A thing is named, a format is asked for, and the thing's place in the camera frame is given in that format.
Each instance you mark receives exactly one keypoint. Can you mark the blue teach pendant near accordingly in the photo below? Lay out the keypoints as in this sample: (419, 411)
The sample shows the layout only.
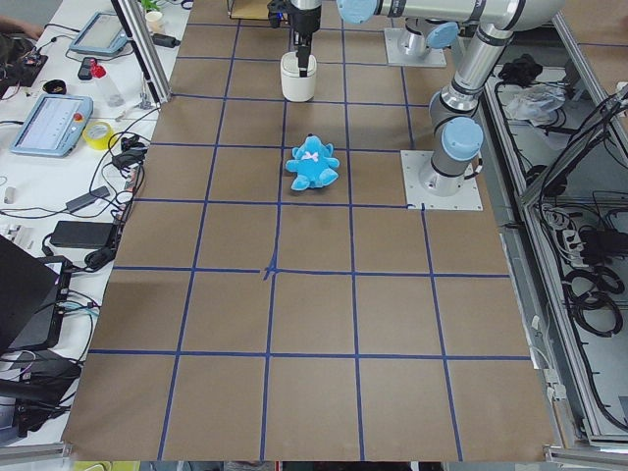
(53, 126)

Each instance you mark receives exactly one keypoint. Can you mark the large black power brick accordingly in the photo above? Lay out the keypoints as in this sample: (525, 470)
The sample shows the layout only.
(78, 234)

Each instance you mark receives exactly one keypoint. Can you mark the black laptop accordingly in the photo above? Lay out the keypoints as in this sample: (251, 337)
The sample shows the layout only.
(32, 293)

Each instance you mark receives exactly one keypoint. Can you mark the clear bottle red cap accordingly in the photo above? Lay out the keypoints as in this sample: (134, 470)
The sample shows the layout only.
(105, 84)

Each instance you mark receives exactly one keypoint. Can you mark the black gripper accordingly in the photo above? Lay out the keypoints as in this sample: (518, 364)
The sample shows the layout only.
(303, 21)

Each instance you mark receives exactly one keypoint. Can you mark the yellow tape roll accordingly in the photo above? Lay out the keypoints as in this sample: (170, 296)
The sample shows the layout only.
(97, 135)

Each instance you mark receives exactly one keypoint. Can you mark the blue teddy bear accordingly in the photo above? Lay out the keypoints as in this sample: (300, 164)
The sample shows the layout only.
(314, 164)

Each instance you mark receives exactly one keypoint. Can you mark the blue teach pendant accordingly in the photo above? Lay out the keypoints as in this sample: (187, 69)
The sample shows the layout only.
(103, 35)
(53, 126)

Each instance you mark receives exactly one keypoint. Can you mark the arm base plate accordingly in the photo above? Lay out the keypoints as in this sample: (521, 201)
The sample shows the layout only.
(407, 49)
(426, 189)

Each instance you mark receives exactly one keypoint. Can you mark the paper cup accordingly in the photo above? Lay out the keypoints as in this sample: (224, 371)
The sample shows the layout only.
(155, 22)

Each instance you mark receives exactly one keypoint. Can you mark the blue teach pendant far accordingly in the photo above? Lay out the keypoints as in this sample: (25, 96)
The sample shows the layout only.
(103, 35)

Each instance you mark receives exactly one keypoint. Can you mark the white trash can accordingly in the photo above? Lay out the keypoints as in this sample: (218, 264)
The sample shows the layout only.
(294, 87)

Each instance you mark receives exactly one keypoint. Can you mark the aluminium frame post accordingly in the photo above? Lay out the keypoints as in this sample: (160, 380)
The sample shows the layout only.
(133, 22)

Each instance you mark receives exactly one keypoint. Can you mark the black power adapter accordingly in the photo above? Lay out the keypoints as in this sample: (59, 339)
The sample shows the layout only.
(87, 199)

